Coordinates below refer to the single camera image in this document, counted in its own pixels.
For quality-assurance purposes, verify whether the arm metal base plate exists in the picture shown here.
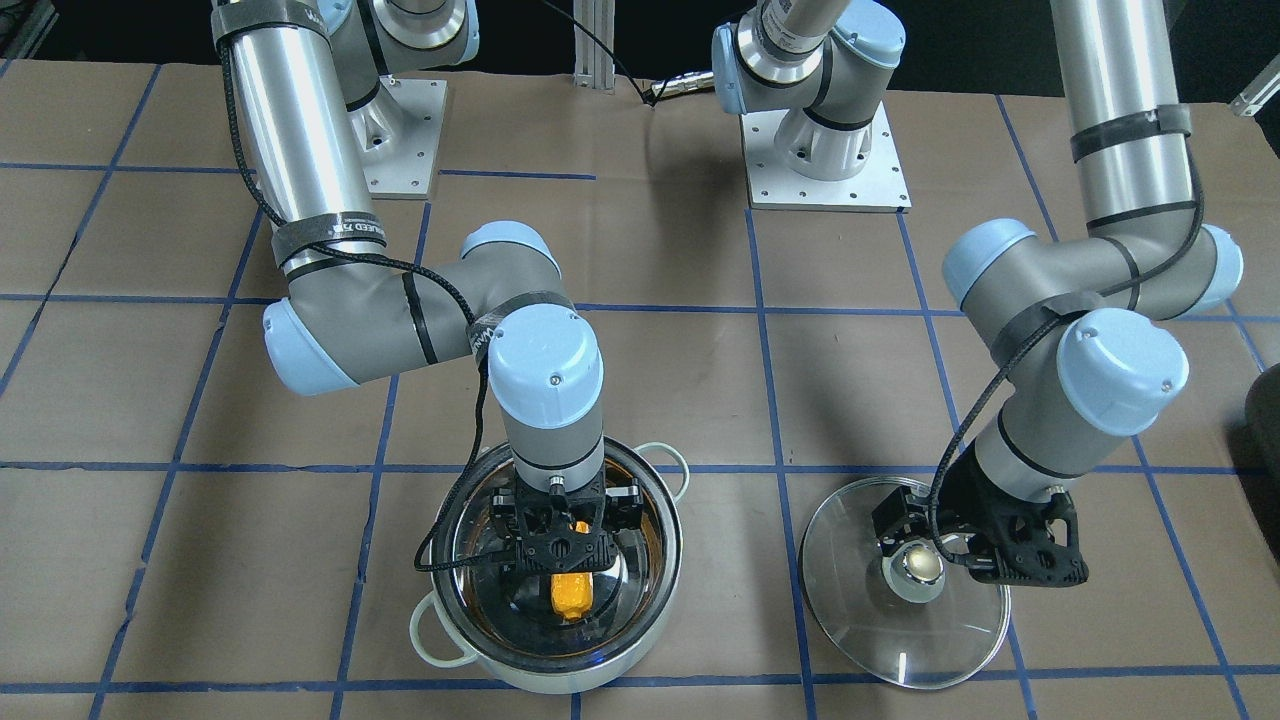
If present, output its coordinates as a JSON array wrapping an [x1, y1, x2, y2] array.
[[348, 76, 448, 200], [740, 104, 913, 213]]

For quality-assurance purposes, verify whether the pale green electric pot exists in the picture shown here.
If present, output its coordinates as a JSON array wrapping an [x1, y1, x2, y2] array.
[[408, 437, 684, 694]]

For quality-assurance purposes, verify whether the black object at edge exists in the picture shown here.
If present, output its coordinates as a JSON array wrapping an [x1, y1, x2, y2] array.
[[1244, 363, 1280, 480]]

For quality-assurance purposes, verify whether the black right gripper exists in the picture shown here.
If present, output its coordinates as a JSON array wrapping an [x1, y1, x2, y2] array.
[[490, 471, 643, 575]]

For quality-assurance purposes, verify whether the yellow corn cob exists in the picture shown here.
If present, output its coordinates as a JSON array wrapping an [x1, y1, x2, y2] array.
[[550, 571, 594, 623]]

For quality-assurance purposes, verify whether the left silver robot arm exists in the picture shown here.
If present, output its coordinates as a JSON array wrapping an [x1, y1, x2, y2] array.
[[870, 1, 1243, 587]]

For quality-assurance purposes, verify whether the aluminium profile post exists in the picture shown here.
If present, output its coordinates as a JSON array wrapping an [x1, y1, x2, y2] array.
[[573, 1, 616, 94]]

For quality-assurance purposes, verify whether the black cable with connector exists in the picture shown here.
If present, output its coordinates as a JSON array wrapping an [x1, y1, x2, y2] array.
[[540, 0, 717, 105]]

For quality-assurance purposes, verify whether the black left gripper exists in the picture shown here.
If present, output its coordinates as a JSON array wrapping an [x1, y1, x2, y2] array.
[[872, 447, 1089, 588]]

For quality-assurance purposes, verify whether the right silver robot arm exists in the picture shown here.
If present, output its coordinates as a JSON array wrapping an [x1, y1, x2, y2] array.
[[210, 1, 634, 575]]

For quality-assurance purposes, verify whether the glass pot lid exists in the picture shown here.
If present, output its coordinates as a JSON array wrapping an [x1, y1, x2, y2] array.
[[799, 477, 1012, 691]]

